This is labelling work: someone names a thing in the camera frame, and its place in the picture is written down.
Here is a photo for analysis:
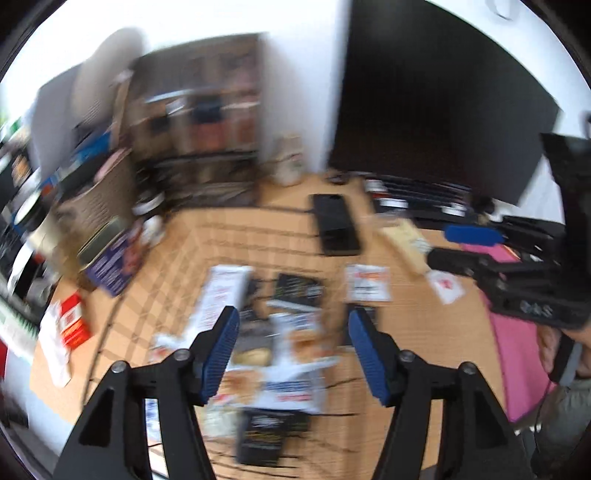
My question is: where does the black phone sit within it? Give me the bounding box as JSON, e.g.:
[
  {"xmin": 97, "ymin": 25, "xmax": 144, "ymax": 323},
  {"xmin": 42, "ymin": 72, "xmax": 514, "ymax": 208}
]
[{"xmin": 310, "ymin": 193, "xmax": 361, "ymax": 257}]

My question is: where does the white packet red circle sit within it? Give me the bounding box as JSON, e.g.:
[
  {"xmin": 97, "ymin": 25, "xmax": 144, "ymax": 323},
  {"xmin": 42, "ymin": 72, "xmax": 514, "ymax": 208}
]
[{"xmin": 424, "ymin": 270, "xmax": 465, "ymax": 304}]

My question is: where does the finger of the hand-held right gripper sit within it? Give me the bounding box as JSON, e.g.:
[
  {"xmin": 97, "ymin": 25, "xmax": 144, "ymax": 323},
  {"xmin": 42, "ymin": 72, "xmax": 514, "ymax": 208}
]
[
  {"xmin": 427, "ymin": 247, "xmax": 525, "ymax": 283},
  {"xmin": 444, "ymin": 215, "xmax": 567, "ymax": 253}
]

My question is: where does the pink desk mat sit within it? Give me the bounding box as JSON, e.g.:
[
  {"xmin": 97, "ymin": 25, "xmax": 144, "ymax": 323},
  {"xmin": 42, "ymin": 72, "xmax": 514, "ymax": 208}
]
[{"xmin": 462, "ymin": 244, "xmax": 556, "ymax": 422}]

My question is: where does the clear sliced bread packet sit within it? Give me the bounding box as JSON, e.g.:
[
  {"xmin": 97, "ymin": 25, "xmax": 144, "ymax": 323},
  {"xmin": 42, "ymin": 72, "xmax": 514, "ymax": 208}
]
[{"xmin": 378, "ymin": 219, "xmax": 435, "ymax": 276}]

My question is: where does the small white red packet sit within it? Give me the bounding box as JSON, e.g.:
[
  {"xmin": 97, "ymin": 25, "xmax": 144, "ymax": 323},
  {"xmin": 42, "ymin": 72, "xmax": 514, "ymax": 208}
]
[{"xmin": 344, "ymin": 264, "xmax": 393, "ymax": 304}]

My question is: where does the dark storage shelf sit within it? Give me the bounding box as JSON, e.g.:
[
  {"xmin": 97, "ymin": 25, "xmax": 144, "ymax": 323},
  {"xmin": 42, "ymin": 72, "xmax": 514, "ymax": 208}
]
[{"xmin": 128, "ymin": 34, "xmax": 262, "ymax": 207}]

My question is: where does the person's right hand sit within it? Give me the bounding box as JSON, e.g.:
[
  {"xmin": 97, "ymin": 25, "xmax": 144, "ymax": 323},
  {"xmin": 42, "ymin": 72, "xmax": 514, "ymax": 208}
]
[{"xmin": 536, "ymin": 323, "xmax": 591, "ymax": 385}]

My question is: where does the blue white snack packet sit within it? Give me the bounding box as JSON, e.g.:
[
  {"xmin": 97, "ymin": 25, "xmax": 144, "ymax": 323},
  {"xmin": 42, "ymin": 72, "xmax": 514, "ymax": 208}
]
[{"xmin": 256, "ymin": 367, "xmax": 328, "ymax": 415}]

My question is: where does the black wire basket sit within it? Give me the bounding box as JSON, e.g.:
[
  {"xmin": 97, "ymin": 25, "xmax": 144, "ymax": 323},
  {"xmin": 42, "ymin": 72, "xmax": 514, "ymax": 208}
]
[{"xmin": 83, "ymin": 205, "xmax": 365, "ymax": 480}]

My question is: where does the blue cardboard box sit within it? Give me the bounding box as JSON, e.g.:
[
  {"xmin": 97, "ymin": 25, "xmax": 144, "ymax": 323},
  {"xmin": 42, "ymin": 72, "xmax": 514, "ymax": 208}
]
[{"xmin": 82, "ymin": 225, "xmax": 140, "ymax": 297}]

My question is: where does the black computer monitor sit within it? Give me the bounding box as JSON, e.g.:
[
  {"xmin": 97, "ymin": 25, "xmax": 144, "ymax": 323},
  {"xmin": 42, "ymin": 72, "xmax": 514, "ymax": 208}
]
[{"xmin": 327, "ymin": 0, "xmax": 563, "ymax": 207}]

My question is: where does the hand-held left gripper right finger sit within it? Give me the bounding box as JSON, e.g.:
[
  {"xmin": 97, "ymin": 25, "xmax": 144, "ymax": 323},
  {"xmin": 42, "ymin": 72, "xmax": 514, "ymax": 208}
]
[{"xmin": 348, "ymin": 307, "xmax": 532, "ymax": 480}]

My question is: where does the black keyboard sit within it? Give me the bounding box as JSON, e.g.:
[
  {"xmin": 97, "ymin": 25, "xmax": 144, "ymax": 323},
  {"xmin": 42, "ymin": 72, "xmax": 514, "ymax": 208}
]
[{"xmin": 364, "ymin": 175, "xmax": 491, "ymax": 219}]

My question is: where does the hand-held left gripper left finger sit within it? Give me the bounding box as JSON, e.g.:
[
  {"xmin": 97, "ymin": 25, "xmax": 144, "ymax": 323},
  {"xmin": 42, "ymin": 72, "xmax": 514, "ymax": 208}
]
[{"xmin": 53, "ymin": 305, "xmax": 240, "ymax": 480}]

